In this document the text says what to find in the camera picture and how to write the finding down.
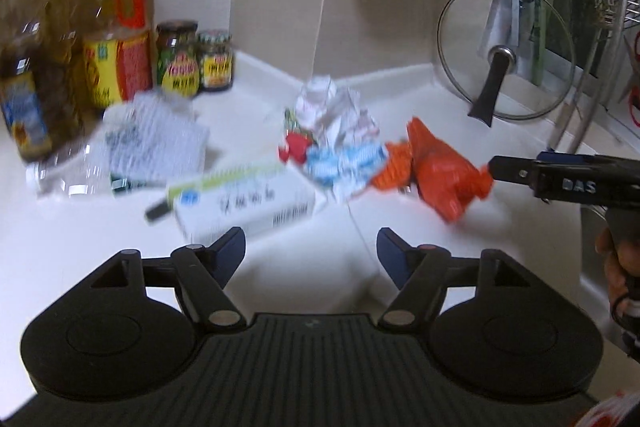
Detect metal dish rack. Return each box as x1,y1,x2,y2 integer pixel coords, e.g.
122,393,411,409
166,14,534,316
549,0,640,158

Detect white medicine box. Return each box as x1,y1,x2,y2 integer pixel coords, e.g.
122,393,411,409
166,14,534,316
167,161,319,244

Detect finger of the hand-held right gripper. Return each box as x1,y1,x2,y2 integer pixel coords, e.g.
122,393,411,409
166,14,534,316
537,150,621,164
487,155,539,190

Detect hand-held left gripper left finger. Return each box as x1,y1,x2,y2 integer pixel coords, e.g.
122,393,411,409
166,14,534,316
75,227,247,333

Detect red white printed clothing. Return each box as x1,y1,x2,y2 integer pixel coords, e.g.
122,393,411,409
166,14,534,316
582,388,640,427

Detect small red box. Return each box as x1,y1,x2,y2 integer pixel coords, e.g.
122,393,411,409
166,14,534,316
278,131,314,166

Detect red handled scissors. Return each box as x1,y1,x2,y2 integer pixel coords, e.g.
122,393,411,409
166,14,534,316
625,84,640,128

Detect blue white wrapper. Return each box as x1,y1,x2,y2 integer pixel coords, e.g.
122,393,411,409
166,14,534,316
304,141,391,204

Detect glass pot lid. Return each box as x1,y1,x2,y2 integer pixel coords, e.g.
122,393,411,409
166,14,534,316
437,0,577,128

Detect orange handle oil bottle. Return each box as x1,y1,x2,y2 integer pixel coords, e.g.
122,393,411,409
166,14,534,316
82,0,154,108

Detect blue label oil bottle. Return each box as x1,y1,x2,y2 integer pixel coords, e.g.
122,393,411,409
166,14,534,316
0,0,57,160

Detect person's right hand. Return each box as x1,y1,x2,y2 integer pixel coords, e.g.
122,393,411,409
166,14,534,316
595,227,640,324

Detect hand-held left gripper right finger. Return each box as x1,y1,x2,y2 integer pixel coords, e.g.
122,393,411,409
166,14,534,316
376,227,546,332

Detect white foam net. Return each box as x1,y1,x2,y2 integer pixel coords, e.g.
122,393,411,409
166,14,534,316
102,94,211,186

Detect tall pickle jar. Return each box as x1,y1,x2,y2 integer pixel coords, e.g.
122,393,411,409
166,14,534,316
155,20,200,98

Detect orange plastic bag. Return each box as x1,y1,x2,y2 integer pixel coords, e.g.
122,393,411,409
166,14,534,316
369,116,494,224

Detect short pickle jar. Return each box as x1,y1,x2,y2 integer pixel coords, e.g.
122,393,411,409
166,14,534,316
197,30,235,92

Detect crumpled printed paper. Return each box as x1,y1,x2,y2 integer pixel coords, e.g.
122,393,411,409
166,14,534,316
294,76,379,148

